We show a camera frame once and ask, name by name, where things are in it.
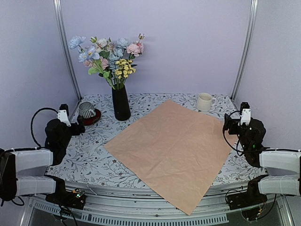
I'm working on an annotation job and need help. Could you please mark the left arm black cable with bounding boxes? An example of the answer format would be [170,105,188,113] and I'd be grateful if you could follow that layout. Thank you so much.
[2,107,59,151]

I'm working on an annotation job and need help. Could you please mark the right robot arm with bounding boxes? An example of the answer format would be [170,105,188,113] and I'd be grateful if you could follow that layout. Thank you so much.
[222,114,301,205]

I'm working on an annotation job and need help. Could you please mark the aluminium frame rail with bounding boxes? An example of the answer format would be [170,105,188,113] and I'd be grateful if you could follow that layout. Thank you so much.
[21,182,299,226]

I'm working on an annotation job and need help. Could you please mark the left aluminium post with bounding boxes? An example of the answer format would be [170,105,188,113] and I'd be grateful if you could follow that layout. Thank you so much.
[53,0,82,101]

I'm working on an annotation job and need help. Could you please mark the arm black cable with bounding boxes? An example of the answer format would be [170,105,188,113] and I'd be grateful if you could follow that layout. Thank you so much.
[2,107,59,151]
[222,110,271,156]

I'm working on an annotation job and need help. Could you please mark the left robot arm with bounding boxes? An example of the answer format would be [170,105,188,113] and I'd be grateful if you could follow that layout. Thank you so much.
[0,119,85,204]

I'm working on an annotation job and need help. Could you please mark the black white striped cup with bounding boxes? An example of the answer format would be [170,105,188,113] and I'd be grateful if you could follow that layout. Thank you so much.
[79,102,96,119]

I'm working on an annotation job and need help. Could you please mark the floral patterned table mat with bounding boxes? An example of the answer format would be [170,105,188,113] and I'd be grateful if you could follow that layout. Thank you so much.
[47,93,267,189]

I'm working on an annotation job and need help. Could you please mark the white rose stem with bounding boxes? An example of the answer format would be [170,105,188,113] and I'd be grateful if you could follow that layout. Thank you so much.
[90,37,110,60]

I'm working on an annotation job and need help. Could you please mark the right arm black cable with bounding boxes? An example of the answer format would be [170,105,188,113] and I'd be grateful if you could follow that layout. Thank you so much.
[222,110,271,156]

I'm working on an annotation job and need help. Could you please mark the light blue rose stem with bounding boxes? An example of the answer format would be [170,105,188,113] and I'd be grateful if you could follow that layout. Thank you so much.
[107,38,130,89]

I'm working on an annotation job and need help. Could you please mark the cream ceramic mug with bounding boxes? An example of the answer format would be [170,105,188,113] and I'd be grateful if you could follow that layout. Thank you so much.
[196,93,217,112]

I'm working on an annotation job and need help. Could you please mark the pink rose stem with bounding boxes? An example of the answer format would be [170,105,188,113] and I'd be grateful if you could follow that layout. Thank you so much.
[126,33,145,63]
[83,56,116,89]

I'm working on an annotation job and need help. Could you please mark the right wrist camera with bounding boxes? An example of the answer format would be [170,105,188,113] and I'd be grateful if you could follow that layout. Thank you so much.
[239,102,251,126]

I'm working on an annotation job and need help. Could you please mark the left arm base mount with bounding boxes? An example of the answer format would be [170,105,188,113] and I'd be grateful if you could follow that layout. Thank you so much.
[45,176,87,210]

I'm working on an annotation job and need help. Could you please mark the red floral saucer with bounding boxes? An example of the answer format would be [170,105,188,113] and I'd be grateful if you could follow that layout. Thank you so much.
[82,109,101,126]

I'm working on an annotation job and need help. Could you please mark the black tall vase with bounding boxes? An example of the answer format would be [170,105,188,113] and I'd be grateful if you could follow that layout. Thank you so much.
[112,86,131,121]

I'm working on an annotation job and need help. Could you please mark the blue hydrangea stem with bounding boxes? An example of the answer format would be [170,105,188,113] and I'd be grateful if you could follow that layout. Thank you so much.
[78,45,116,89]

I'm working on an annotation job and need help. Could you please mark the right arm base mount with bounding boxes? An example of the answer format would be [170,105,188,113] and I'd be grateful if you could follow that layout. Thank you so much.
[225,175,277,221]

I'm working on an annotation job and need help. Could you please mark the aluminium post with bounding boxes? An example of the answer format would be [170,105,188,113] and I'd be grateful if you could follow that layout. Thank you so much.
[53,0,82,101]
[230,0,259,101]

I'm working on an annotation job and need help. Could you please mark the right aluminium post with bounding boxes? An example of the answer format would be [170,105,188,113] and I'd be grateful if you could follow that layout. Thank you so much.
[230,0,259,101]

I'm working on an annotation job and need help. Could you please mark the peach wrapping paper sheet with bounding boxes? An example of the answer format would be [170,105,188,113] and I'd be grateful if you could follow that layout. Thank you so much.
[105,100,237,215]

